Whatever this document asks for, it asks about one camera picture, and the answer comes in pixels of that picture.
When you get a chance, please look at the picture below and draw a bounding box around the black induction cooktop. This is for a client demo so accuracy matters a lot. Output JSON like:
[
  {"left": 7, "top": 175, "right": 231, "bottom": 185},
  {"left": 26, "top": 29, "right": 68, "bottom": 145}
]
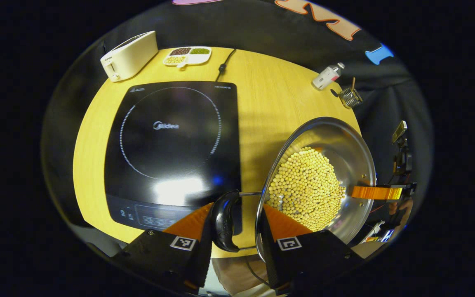
[{"left": 104, "top": 81, "right": 243, "bottom": 236}]

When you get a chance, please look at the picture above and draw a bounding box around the steel pot with black handles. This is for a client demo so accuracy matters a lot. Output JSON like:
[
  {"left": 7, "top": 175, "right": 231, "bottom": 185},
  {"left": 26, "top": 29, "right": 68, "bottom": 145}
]
[{"left": 209, "top": 117, "right": 377, "bottom": 264}]

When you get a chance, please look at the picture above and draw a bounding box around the white toaster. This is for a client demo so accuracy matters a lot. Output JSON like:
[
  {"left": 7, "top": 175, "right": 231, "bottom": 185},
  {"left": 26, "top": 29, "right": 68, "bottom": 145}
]
[{"left": 100, "top": 31, "right": 158, "bottom": 82}]

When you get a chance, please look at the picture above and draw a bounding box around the pile of soybeans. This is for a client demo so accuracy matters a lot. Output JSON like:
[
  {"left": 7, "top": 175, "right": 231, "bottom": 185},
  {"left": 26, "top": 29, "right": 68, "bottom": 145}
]
[{"left": 267, "top": 146, "right": 346, "bottom": 232}]

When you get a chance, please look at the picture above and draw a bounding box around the glass jar with stick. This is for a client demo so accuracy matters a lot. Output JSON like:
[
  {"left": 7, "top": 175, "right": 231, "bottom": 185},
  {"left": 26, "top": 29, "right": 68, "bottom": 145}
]
[{"left": 339, "top": 77, "right": 363, "bottom": 108}]

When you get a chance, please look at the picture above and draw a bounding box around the small white bottle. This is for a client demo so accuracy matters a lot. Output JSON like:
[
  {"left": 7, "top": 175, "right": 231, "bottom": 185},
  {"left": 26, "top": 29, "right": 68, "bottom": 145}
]
[{"left": 313, "top": 63, "right": 345, "bottom": 90}]

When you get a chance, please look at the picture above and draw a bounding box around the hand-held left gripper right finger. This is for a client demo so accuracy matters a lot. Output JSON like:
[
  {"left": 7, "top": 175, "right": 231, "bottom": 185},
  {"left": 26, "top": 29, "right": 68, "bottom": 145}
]
[{"left": 259, "top": 204, "right": 364, "bottom": 295}]

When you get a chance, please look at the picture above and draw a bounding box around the black power cable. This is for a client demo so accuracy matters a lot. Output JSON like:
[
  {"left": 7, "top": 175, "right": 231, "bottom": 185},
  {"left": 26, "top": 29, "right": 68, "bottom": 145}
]
[{"left": 215, "top": 49, "right": 237, "bottom": 82}]

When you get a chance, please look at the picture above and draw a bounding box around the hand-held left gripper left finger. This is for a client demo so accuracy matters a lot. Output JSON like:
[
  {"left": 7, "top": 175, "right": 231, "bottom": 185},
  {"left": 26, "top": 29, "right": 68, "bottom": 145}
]
[{"left": 111, "top": 202, "right": 215, "bottom": 295}]

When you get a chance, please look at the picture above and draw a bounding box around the white divided dish with grains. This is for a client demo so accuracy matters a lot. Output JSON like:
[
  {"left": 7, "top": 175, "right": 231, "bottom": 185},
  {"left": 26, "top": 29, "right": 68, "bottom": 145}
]
[{"left": 163, "top": 46, "right": 212, "bottom": 68}]

